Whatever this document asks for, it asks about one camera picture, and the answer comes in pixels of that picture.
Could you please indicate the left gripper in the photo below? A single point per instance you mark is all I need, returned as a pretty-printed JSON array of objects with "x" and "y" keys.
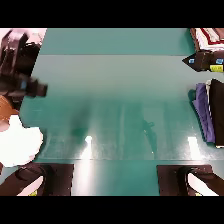
[{"x": 36, "y": 88}]

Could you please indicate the purple garment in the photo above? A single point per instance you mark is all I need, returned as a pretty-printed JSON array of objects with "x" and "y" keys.
[{"x": 204, "y": 110}]

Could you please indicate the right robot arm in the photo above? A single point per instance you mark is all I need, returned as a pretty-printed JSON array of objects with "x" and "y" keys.
[{"x": 171, "y": 180}]

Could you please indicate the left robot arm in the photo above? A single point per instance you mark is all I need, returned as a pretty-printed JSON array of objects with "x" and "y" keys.
[{"x": 15, "y": 56}]

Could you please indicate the red and white garment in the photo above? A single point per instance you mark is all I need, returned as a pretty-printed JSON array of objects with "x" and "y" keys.
[{"x": 209, "y": 37}]

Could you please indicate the brown garment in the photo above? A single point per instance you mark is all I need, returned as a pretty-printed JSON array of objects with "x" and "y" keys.
[{"x": 6, "y": 108}]

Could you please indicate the black garment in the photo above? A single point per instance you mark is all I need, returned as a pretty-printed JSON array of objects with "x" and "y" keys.
[{"x": 218, "y": 113}]

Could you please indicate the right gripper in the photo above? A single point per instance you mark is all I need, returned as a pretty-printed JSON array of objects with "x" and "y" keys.
[{"x": 201, "y": 61}]

